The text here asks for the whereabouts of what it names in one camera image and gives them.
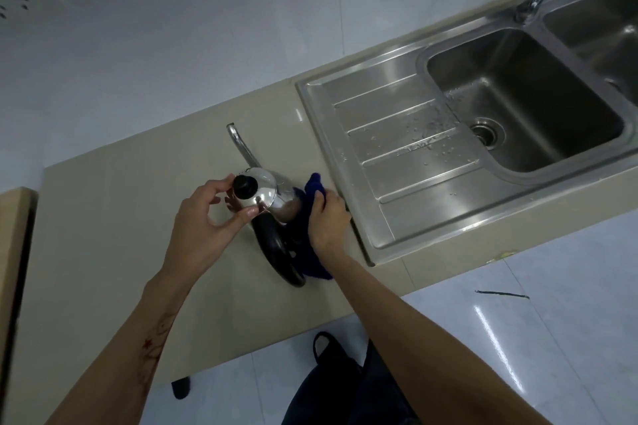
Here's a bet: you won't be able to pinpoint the person's right hand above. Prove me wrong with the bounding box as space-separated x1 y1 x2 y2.
307 190 353 258

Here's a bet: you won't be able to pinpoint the person's left hand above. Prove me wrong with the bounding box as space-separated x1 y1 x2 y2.
164 175 260 279

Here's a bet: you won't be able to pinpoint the stainless steel kettle black handle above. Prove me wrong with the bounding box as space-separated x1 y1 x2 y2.
225 123 309 288

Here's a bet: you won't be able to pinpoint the dark blue cloth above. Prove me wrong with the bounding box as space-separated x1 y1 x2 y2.
288 173 336 281

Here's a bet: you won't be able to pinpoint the person's left forearm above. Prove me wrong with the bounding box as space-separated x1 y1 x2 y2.
42 260 200 425

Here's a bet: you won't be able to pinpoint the person's right forearm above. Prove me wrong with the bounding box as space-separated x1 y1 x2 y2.
319 245 551 425

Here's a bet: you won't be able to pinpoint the person's black sandal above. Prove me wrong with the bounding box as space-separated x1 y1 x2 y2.
311 331 362 366

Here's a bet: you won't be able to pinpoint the stainless steel double sink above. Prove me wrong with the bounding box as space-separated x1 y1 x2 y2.
295 0 638 267

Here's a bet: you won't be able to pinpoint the person's dark trousers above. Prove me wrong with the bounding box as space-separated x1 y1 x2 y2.
286 340 424 425

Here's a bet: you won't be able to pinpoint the wooden cabinet edge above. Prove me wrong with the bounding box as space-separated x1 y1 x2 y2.
0 188 40 390

